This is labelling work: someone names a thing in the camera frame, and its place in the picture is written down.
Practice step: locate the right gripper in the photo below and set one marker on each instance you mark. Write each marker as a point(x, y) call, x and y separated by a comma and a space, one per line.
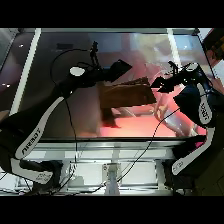
point(164, 84)

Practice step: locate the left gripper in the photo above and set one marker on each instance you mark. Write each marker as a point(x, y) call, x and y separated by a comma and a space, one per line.
point(116, 70)

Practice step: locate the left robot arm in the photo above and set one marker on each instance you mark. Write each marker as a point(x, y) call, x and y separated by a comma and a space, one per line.
point(40, 128)

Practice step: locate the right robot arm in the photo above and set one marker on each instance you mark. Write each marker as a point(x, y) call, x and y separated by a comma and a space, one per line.
point(204, 108)

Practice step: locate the heap of clothes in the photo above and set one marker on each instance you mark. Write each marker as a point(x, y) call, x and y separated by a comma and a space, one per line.
point(215, 41)

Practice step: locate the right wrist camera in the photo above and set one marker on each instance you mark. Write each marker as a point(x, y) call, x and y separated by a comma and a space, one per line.
point(173, 68)

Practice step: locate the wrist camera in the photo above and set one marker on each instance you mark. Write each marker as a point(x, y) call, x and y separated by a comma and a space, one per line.
point(94, 52)
point(173, 68)

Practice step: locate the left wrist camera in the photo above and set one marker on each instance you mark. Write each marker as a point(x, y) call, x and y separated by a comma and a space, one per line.
point(94, 52)

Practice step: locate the silver frame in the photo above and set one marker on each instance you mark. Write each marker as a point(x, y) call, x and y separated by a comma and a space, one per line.
point(100, 156)

